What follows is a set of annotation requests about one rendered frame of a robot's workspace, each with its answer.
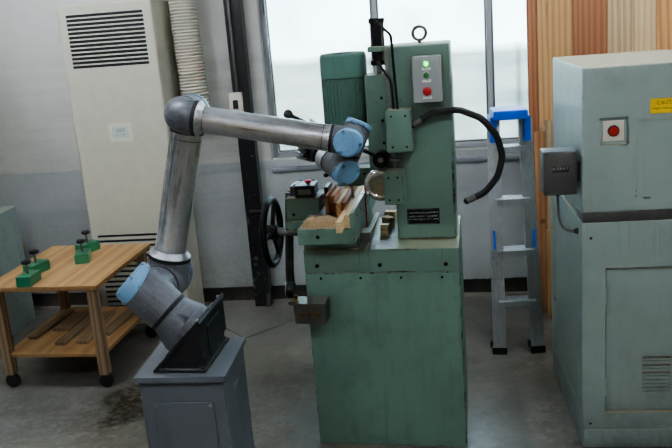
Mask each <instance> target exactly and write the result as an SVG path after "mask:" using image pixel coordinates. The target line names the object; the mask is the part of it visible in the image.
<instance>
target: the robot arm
mask: <svg viewBox="0 0 672 448"><path fill-rule="evenodd" d="M164 119H165V122H166V123H167V125H168V126H169V127H170V137H169V145H168V153H167V160H166V168H165V175H164V183H163V190H162V198H161V205H160V213H159V220H158V228H157V236H156V243H155V246H154V247H153V248H151V249H150V250H149V252H148V260H147V263H145V262H142V263H141V264H140V265H139V266H138V267H137V268H136V269H135V270H134V272H133V273H132V274H131V275H130V276H129V277H128V279H127V280H126V281H125V282H124V283H123V285H122V286H121V287H120V288H119V289H118V291H117V292H116V297H117V298H118V299H119V300H120V301H121V302H122V304H124V305H125V306H126V307H128V308H129V309H130V310H131V311H132V312H133V313H135V314H136V315H137V316H138V317H139V318H140V319H142V320H143V321H144V322H145V323H146V324H147V325H149V326H150V327H151V328H152V329H153V330H155V331H156V332H157V334H158V336H159V337H160V339H161V341H162V343H163V344H164V346H165V348H166V349H167V350H168V351H170V350H171V348H172V347H173V346H174V345H175V344H176V343H177V342H178V341H179V339H180V338H181V337H182V335H183V334H185V333H186V331H187V330H188V329H189V328H190V327H191V326H192V325H193V323H194V322H195V320H196V319H198V318H199V316H200V315H201V314H202V313H203V311H204V310H206V308H207V307H206V306H205V305H204V304H201V303H199V302H196V301H193V300H191V299H188V298H187V297H185V296H184V295H183V294H182V292H184V291H185V290H186V289H187V288H188V286H189V285H190V283H191V280H192V277H193V267H192V264H191V262H190V261H191V254H190V253H189V252H188V251H187V243H188V236H189V229H190V222H191V215H192V208H193V201H194V194H195V187H196V180H197V173H198V166H199V159H200V152H201V145H202V138H203V136H204V133H208V134H215V135H222V136H228V137H235V138H242V139H248V140H255V141H261V142H268V143H275V144H281V145H288V146H294V147H298V150H299V151H300V152H298V151H297V153H298V154H299V155H294V157H297V158H300V159H301V160H305V161H309V162H316V165H317V166H318V167H319V168H320V169H322V170H323V171H324V172H325V173H326V174H328V175H329V176H330V177H331V178H332V179H333V180H334V181H336V182H338V183H339V184H342V185H347V184H351V183H352V182H354V181H355V180H356V179H357V178H358V176H359V173H360V167H359V164H358V161H359V159H360V156H361V154H362V152H363V149H364V147H365V144H366V142H367V140H368V137H369V135H370V134H371V130H372V126H371V125H370V124H368V123H365V122H363V121H361V120H358V119H356V118H353V117H348V118H347V120H346V121H345V124H344V126H341V125H334V124H322V123H317V122H316V121H314V120H313V119H312V118H309V120H310V122H309V121H302V120H295V119H289V118H282V117H275V116H268V115H261V114H255V113H248V112H241V111H234V110H227V109H221V108H214V107H210V106H209V104H208V102H207V101H206V100H205V99H204V98H203V97H202V96H200V95H197V94H191V93H189V94H184V95H182V96H177V97H174V98H172V99H170V100H169V101H168V102H167V104H166V106H165V108H164ZM301 154H303V155H301Z"/></svg>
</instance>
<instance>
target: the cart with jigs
mask: <svg viewBox="0 0 672 448"><path fill-rule="evenodd" d="M89 233H90V231H89V230H83V231H82V232H81V234H82V235H85V239H83V238H82V239H77V240H76V243H77V244H76V245H70V246H51V247H50V248H48V249H46V250H45V251H43V252H41V253H40V254H38V255H36V254H37V253H38V252H39V250H38V249H32V250H30V251H29V254H31V255H33V258H31V259H30V260H29V259H26V260H22V261H21V265H20V266H18V267H16V268H15V269H13V270H11V271H10V272H8V273H6V274H5V275H3V276H1V277H0V348H1V353H2V358H3V364H4V369H5V374H6V375H8V376H7V377H6V382H7V384H8V385H9V386H11V387H17V386H18V385H19V384H20V383H21V377H20V376H19V375H18V374H17V372H18V365H17V359H16V357H97V363H98V367H99V374H100V375H101V376H100V378H99V382H100V384H101V385H102V386H103V387H111V386H112V385H113V383H114V381H115V380H114V377H113V375H112V374H110V373H111V371H112V369H111V362H110V356H109V352H110V351H111V350H112V349H113V348H114V347H115V346H116V345H117V344H118V342H119V341H120V340H121V339H122V338H123V337H124V336H125V335H126V334H127V333H128V332H129V331H130V330H131V329H132V328H133V327H134V326H135V325H136V324H137V323H138V322H139V321H140V320H141V319H140V318H139V317H138V316H137V315H136V314H135V313H133V312H132V311H131V310H130V309H129V308H128V307H126V306H109V307H102V305H101V298H100V292H99V288H100V287H101V286H103V285H104V284H105V283H106V282H108V281H109V280H110V279H111V278H113V277H114V276H115V275H116V274H118V273H119V272H120V271H121V270H123V269H124V268H125V267H126V266H128V265H129V264H130V263H131V262H133V261H134V260H135V259H136V263H137V267H138V266H139V265H140V264H141V263H142V262H145V263H147V255H146V250H148V249H149V248H150V247H151V246H150V243H136V244H103V245H100V242H99V240H93V239H89V240H88V238H87V234H89ZM44 291H57V295H58V300H59V306H60V311H59V312H58V313H57V314H55V315H54V316H53V317H51V318H50V319H49V320H48V321H46V322H45V323H44V324H42V325H41V326H40V327H39V328H37V329H36V330H35V331H33V332H32V333H31V334H30V335H28V336H27V337H26V338H24V339H23V340H22V341H21V342H19V343H18V344H17V345H15V346H14V343H13V338H12V333H11V327H10V322H9V317H8V311H7V306H6V301H5V296H4V292H44ZM68 291H86V294H87V300H88V307H71V303H70V298H69V292H68Z"/></svg>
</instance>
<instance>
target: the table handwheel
mask: <svg viewBox="0 0 672 448"><path fill-rule="evenodd" d="M270 205H271V221H270V225H267V217H268V211H269V207H270ZM275 215H276V221H277V225H275ZM259 234H260V246H261V252H262V256H263V259H264V261H265V263H266V265H267V266H268V267H269V268H275V267H277V266H278V264H279V263H280V260H281V257H282V252H283V244H284V236H286V235H287V234H288V235H289V236H298V234H297V229H290V230H288V231H287V230H285V228H284V225H283V216H282V211H281V207H280V205H279V202H278V201H277V199H276V198H275V197H272V196H271V197H268V198H267V199H266V200H265V201H264V203H263V206H262V210H261V215H260V226H259ZM268 240H273V243H274V246H275V249H276V253H275V257H274V259H273V261H272V260H271V257H270V254H269V250H268V244H267V241H268Z"/></svg>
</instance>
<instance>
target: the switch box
mask: <svg viewBox="0 0 672 448"><path fill-rule="evenodd" d="M411 61H412V80H413V100H414V103H425V102H441V101H442V99H443V92H442V69H441V55H440V54H439V55H424V56H413V57H412V58H411ZM424 61H428V62H429V65H428V66H427V67H431V70H422V68H425V66H424V65H423V62H424ZM424 72H429V73H430V77H429V78H428V79H425V78H424V77H423V74H424ZM429 79H431V82H422V80H429ZM425 87H429V88H431V91H432V92H431V94H430V95H428V96H432V99H423V96H426V95H424V94H423V89H424V88H425Z"/></svg>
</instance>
